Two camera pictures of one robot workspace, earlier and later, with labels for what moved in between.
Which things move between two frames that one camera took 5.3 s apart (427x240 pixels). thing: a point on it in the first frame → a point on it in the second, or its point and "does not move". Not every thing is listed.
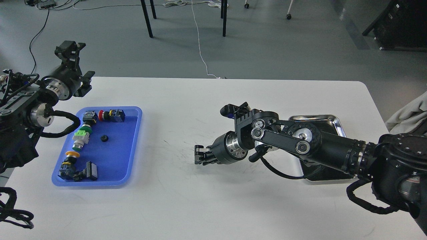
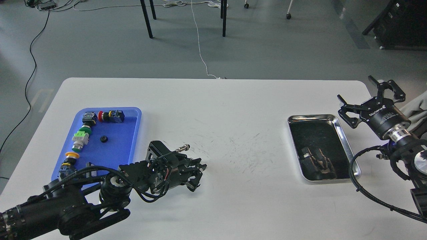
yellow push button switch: [67, 170] does not move
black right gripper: [226, 149] → [381, 114]
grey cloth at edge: [408, 117] does not move
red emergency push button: [112, 115] does not move
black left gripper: [65, 80] → [169, 171]
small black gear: [104, 138] does not move
